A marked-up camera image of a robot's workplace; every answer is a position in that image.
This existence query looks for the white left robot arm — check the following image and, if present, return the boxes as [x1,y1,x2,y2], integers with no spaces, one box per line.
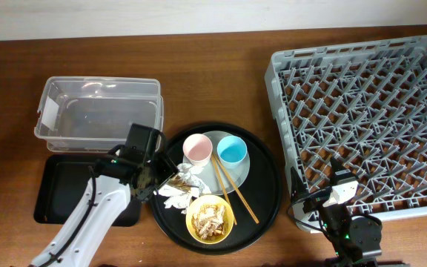
[30,124,179,266]

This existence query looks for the round black tray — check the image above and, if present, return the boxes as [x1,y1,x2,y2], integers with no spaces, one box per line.
[150,122,282,255]

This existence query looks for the black rectangular tray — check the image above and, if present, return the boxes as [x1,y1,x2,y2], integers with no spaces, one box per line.
[33,154,128,224]

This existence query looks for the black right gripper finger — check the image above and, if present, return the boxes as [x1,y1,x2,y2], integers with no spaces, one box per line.
[330,158,355,184]
[291,167,308,202]

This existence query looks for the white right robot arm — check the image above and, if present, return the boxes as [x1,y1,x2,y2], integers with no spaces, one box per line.
[287,158,406,267]

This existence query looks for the pink cup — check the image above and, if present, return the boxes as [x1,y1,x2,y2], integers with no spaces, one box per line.
[182,133,213,167]

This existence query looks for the grey dishwasher rack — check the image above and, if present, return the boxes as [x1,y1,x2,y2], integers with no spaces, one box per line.
[265,36,427,221]

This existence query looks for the blue cup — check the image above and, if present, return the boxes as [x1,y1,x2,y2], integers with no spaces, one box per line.
[216,135,248,169]

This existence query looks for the white napkin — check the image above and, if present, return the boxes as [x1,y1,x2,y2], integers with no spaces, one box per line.
[157,163,211,214]

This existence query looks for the yellow bowl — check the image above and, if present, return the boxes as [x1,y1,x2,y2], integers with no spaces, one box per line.
[185,195,234,245]

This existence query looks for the clear plastic bin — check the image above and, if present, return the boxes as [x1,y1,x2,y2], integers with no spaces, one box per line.
[34,76,164,153]

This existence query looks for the food scraps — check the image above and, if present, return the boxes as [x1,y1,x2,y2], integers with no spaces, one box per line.
[191,205,225,240]

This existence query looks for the wooden chopstick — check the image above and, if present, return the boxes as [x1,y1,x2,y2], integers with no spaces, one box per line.
[213,155,259,224]
[211,154,237,225]

